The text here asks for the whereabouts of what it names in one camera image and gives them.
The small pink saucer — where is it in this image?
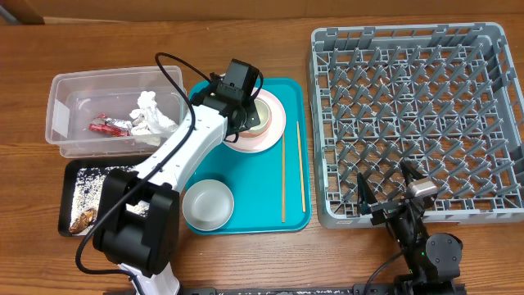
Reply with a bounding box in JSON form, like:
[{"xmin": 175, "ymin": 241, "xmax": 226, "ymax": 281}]
[{"xmin": 239, "ymin": 98, "xmax": 273, "ymax": 139}]

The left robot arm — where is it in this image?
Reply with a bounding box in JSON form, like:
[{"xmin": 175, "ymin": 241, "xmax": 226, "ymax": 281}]
[{"xmin": 75, "ymin": 59, "xmax": 264, "ymax": 294}]

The white napkin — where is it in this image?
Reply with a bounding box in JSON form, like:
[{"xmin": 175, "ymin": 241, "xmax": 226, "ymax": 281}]
[{"xmin": 129, "ymin": 91, "xmax": 178, "ymax": 147}]

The clear plastic storage bin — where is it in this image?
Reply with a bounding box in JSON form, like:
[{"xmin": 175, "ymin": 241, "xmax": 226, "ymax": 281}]
[{"xmin": 45, "ymin": 66, "xmax": 187, "ymax": 158}]

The grey dishwasher rack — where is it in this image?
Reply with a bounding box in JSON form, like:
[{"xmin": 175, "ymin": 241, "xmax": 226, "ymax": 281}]
[{"xmin": 308, "ymin": 22, "xmax": 523, "ymax": 229}]

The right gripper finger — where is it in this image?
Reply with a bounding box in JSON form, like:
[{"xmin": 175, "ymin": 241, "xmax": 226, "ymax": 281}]
[
  {"xmin": 357, "ymin": 172, "xmax": 377, "ymax": 216},
  {"xmin": 400, "ymin": 161, "xmax": 426, "ymax": 191}
]

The spilled rice and food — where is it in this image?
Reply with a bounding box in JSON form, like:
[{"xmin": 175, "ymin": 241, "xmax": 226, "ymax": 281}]
[{"xmin": 68, "ymin": 166, "xmax": 132, "ymax": 235}]

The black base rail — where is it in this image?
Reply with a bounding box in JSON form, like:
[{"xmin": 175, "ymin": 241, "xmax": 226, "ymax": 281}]
[{"xmin": 179, "ymin": 283, "xmax": 410, "ymax": 295}]

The grey metal bowl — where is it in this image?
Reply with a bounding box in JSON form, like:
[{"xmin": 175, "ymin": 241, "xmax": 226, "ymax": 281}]
[{"xmin": 183, "ymin": 179, "xmax": 234, "ymax": 232}]

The black plastic tray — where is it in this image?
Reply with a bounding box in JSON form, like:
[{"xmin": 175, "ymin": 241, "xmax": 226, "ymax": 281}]
[{"xmin": 58, "ymin": 156, "xmax": 169, "ymax": 237}]

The red foil snack wrapper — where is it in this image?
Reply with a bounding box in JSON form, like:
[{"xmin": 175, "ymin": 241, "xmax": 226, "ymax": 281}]
[{"xmin": 88, "ymin": 113, "xmax": 133, "ymax": 137}]

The left wooden chopstick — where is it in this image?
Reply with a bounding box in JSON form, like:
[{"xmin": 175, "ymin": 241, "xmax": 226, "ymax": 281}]
[{"xmin": 281, "ymin": 134, "xmax": 286, "ymax": 223}]

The right wooden chopstick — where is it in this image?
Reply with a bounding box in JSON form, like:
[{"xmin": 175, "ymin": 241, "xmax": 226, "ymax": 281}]
[{"xmin": 296, "ymin": 121, "xmax": 306, "ymax": 213}]

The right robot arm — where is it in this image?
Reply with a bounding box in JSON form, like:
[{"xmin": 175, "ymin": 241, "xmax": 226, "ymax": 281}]
[{"xmin": 357, "ymin": 161, "xmax": 467, "ymax": 294}]

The teal serving tray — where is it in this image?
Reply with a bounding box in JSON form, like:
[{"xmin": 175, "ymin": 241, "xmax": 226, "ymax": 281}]
[{"xmin": 187, "ymin": 78, "xmax": 312, "ymax": 235}]

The large pink plate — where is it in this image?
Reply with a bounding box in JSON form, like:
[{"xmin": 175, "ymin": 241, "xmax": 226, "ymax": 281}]
[{"xmin": 225, "ymin": 89, "xmax": 287, "ymax": 153}]

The wooden chopstick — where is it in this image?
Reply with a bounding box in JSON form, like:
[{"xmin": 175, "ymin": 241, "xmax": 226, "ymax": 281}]
[
  {"xmin": 296, "ymin": 121, "xmax": 306, "ymax": 213},
  {"xmin": 281, "ymin": 134, "xmax": 286, "ymax": 223}
]

